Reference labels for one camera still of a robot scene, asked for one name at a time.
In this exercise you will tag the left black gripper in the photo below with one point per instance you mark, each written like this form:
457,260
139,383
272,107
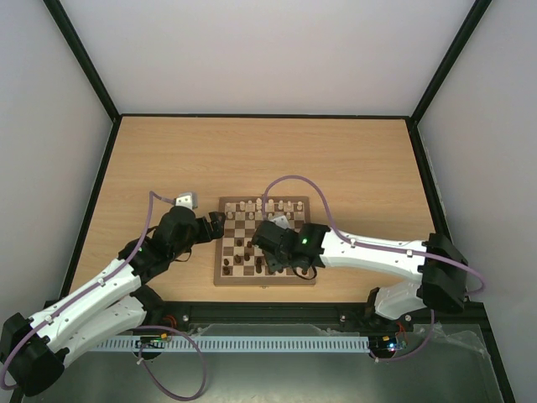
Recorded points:
206,234

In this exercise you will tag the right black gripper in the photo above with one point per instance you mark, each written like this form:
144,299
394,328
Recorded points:
272,255

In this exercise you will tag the white king piece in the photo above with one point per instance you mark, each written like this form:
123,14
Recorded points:
259,204

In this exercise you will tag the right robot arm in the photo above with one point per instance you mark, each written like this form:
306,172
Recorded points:
432,271

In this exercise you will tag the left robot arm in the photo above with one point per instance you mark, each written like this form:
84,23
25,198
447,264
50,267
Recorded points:
36,350

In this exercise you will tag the wooden chess board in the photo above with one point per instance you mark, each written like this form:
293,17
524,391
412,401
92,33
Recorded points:
235,250

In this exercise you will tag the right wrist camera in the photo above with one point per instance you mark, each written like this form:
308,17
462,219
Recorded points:
281,221

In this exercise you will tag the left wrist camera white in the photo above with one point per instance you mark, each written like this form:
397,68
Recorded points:
187,199

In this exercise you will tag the light blue cable duct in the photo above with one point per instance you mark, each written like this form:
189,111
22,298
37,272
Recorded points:
235,344

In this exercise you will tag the black aluminium frame rail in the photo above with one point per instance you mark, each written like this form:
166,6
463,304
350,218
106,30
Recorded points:
344,317

